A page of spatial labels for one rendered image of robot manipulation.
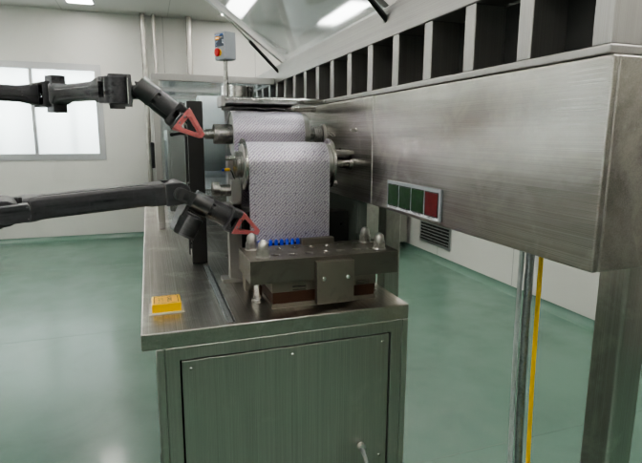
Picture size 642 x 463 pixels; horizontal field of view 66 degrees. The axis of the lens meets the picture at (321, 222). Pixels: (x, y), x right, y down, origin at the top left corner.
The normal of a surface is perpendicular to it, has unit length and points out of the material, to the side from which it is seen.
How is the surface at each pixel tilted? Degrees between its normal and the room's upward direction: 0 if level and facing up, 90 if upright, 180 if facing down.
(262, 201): 90
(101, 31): 90
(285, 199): 90
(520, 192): 90
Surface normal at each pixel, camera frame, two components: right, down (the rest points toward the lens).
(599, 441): -0.94, 0.05
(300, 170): 0.33, 0.16
